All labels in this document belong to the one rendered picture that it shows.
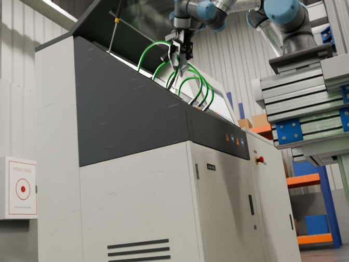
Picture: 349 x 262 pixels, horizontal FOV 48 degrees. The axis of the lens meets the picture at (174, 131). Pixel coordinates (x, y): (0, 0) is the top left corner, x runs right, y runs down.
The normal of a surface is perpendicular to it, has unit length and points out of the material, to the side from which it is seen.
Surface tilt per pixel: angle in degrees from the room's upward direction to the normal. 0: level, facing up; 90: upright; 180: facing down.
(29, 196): 90
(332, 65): 90
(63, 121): 90
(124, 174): 90
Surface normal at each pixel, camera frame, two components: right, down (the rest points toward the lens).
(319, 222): -0.40, -0.20
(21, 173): 0.90, -0.21
